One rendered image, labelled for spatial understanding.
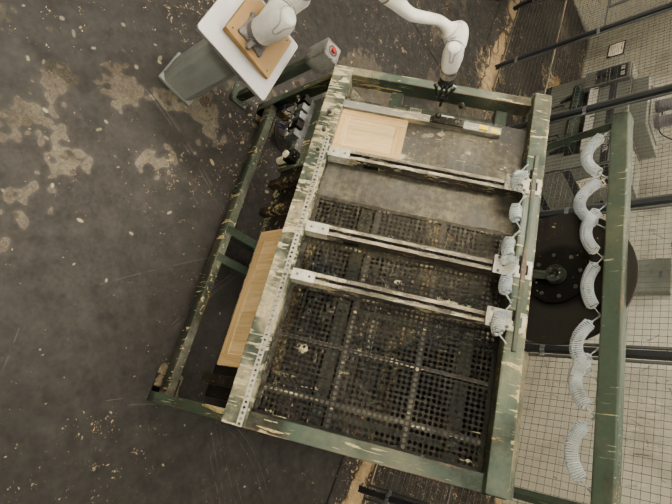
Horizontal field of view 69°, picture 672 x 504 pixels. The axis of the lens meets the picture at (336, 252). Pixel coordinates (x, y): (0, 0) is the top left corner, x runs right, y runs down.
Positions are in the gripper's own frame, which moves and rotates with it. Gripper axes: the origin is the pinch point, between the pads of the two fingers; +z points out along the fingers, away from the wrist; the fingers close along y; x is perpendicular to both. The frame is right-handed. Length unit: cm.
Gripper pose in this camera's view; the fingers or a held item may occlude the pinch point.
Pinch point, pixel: (441, 100)
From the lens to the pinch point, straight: 303.0
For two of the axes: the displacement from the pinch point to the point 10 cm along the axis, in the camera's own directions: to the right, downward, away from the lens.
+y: -9.7, -2.1, 1.2
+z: 0.3, 3.8, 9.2
